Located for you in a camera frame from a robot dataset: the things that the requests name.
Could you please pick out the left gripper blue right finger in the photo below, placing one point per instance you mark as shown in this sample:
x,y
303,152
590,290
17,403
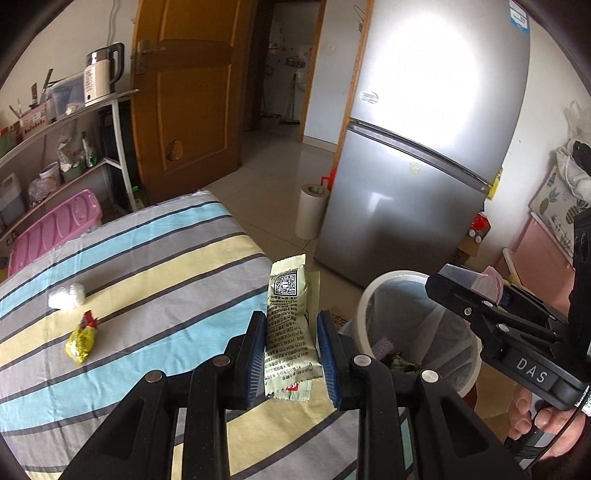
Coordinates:
x,y
335,350

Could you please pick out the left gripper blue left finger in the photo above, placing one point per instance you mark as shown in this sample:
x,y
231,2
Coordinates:
x,y
247,354

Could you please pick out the pale green printed wrapper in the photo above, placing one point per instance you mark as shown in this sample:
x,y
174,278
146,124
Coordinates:
x,y
291,359

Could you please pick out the small yellow snack wrapper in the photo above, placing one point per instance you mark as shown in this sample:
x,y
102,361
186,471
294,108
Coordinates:
x,y
82,339

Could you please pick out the green snack wrapper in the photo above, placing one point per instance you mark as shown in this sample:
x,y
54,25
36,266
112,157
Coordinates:
x,y
398,363

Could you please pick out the clear plastic cup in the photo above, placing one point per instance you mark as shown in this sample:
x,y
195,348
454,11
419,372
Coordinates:
x,y
488,283

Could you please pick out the white round trash bin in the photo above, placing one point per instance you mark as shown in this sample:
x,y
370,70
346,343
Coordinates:
x,y
396,316

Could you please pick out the metal kitchen shelf rack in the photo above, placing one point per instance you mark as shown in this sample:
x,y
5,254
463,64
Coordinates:
x,y
52,160

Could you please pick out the right hand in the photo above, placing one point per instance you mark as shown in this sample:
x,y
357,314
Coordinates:
x,y
550,420

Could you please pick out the pink storage cabinet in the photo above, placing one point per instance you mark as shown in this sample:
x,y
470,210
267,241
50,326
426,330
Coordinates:
x,y
540,265

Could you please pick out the striped tablecloth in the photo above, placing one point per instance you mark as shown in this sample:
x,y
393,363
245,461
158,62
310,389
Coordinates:
x,y
168,287

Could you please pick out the cardboard box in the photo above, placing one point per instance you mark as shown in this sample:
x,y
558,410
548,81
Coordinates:
x,y
469,247

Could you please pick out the red bag on box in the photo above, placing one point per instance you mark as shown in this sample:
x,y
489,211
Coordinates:
x,y
480,226

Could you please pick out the white paper roll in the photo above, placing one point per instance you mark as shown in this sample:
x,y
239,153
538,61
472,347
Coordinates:
x,y
311,207

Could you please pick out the pineapple print white cloth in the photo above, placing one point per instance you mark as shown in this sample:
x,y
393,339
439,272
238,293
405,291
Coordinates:
x,y
565,193

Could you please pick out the yellow hanging bag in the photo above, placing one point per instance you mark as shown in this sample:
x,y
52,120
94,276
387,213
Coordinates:
x,y
493,187

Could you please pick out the white tissue ball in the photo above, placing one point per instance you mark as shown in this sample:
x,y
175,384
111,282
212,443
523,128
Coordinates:
x,y
67,298

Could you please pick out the pink plastic tray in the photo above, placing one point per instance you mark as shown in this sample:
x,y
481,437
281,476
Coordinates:
x,y
77,215

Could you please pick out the white liquid jug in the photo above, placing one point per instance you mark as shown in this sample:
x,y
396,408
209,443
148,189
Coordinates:
x,y
12,205

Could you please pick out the silver refrigerator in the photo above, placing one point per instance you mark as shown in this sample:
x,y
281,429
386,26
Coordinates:
x,y
435,106

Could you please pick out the wooden door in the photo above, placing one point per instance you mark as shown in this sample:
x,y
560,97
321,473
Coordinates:
x,y
188,74

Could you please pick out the clear plastic storage box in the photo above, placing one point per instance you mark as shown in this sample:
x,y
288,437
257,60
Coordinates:
x,y
67,95

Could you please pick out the pink utensil box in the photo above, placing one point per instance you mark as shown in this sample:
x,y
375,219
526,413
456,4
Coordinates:
x,y
34,120

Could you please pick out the white electric kettle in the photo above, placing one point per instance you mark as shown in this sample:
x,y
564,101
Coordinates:
x,y
104,68

